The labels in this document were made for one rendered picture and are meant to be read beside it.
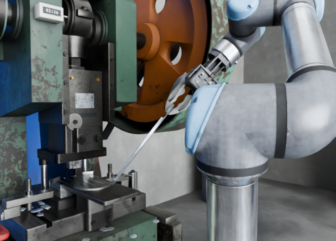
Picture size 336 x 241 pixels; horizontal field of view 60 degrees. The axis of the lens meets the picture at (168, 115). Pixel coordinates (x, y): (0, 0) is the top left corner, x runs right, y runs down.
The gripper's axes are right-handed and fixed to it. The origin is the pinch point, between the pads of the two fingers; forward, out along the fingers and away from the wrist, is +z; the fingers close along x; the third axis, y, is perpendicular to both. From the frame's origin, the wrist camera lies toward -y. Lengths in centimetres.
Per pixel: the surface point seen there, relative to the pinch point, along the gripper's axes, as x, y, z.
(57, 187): -6.2, -21.3, 44.6
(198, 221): 109, -165, 37
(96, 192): 3.0, -9.0, 33.4
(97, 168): 3, -61, 40
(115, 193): 7.2, -7.7, 29.3
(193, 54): -4.9, -24.6, -23.2
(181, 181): 96, -237, 26
